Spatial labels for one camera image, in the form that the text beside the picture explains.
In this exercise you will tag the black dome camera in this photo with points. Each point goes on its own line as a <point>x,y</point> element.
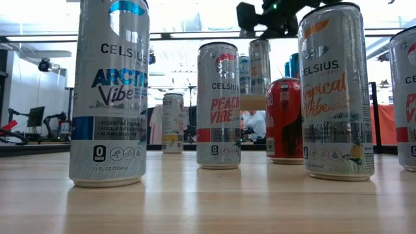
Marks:
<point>44,65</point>

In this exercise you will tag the blue Red Bull can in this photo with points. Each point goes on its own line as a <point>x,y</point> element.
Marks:
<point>294,65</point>
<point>287,70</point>

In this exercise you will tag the Celsius Arctic Vibe can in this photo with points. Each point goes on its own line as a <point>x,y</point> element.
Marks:
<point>244,76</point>
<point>110,97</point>

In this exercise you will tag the person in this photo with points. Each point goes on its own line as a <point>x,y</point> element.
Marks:
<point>256,123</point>

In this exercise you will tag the Celsius can with yellow band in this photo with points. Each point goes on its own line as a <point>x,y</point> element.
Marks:
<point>172,123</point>

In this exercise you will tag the Celsius can with orange print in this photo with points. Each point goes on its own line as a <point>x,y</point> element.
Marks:
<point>260,68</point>

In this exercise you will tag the red Coca-Cola can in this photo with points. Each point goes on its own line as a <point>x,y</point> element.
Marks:
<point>282,120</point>

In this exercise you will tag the orange cloth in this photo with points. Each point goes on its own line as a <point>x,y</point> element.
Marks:
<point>388,125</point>

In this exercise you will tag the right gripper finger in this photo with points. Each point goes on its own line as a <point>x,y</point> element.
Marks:
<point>247,16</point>

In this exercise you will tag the black aluminium table frame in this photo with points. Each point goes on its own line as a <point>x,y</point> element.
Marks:
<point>32,150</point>

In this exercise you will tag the Celsius Tropical Vibe can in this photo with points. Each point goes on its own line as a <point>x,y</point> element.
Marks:
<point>336,97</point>

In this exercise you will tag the Celsius Peach Vibe can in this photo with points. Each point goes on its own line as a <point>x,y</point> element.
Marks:
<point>218,107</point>
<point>404,97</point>

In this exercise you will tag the white hanging cloth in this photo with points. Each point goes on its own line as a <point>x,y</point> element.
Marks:
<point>156,125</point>

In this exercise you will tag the black monitor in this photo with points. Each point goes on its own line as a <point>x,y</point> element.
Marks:
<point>35,116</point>

